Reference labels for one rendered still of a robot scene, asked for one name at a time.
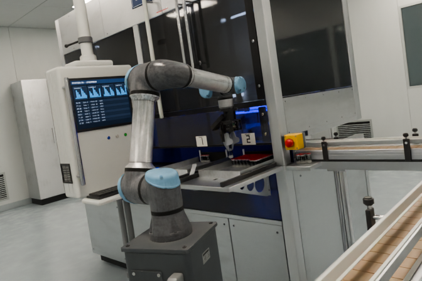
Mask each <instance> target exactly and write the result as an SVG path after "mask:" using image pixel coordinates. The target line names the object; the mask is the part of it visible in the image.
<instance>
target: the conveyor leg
mask: <svg viewBox="0 0 422 281"><path fill-rule="evenodd" d="M327 171H335V177H336V182H337V192H338V201H339V206H340V216H341V222H342V231H343V237H344V246H345V251H347V250H348V249H349V248H350V247H351V246H352V245H353V244H354V243H355V238H354V229H353V224H352V214H351V209H350V199H349V189H348V184H347V174H346V171H347V170H345V169H327Z"/></svg>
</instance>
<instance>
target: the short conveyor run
mask: <svg viewBox="0 0 422 281"><path fill-rule="evenodd" d="M412 131H413V132H414V134H412V136H410V137H408V136H409V134H408V133H403V137H379V138H362V139H339V137H337V135H338V132H334V133H333V134H334V135H335V137H334V139H330V140H326V138H325V137H321V140H306V146H312V147H305V148H304V149H301V150H298V151H295V157H296V154H298V153H311V161H312V162H322V165H321V166H320V167H318V168H316V169H345V170H379V171H422V144H420V143H422V136H419V134H417V133H416V132H417V131H418V129H417V128H413V129H412ZM375 144H382V145H375ZM352 145H358V146H352Z"/></svg>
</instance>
